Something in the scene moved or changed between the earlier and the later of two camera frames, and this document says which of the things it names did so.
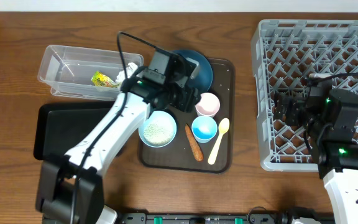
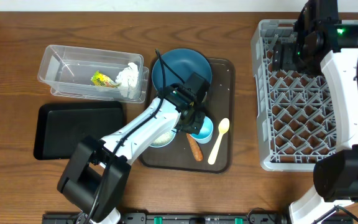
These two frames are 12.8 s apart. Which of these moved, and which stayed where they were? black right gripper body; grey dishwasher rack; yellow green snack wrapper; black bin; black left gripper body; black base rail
Moved: black right gripper body; black left gripper body
Stayed: black base rail; grey dishwasher rack; black bin; yellow green snack wrapper
